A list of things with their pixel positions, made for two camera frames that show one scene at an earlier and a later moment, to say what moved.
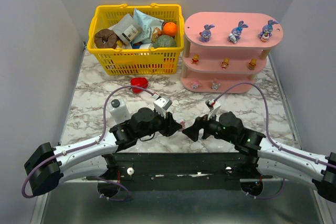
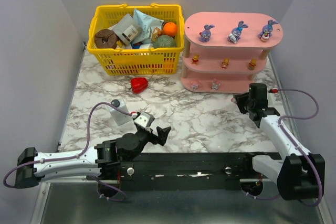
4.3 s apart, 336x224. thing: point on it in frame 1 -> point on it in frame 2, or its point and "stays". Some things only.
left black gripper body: [168, 125] -> [155, 137]
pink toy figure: [195, 84] stays
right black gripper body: [203, 128] -> [242, 102]
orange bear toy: [252, 64] stays
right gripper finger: [192, 132] -> [242, 100]
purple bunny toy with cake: [267, 30] stays
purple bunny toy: [206, 34] stays
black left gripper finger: [172, 126] -> [162, 135]
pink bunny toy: [215, 84] stays
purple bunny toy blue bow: [236, 32] stays
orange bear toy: [196, 59] stays
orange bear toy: [226, 62] stays
